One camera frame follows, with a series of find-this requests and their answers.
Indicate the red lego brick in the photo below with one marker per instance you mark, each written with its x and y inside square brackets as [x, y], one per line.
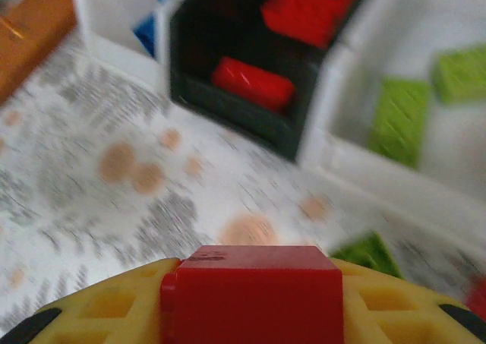
[300, 15]
[477, 296]
[252, 84]
[250, 298]

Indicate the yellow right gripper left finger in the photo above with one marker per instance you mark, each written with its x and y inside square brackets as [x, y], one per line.
[125, 294]

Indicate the blue lego brick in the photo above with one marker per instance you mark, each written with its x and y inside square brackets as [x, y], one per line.
[145, 36]

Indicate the brown wooden base board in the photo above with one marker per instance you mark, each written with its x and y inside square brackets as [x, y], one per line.
[38, 36]

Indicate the green lego brick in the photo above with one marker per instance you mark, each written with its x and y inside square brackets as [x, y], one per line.
[400, 122]
[366, 254]
[459, 72]

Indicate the black rectangular container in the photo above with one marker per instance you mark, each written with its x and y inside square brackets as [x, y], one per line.
[243, 124]

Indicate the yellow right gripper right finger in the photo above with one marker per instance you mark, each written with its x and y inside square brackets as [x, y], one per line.
[379, 302]

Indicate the white square container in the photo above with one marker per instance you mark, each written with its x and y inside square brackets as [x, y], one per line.
[341, 93]
[110, 21]

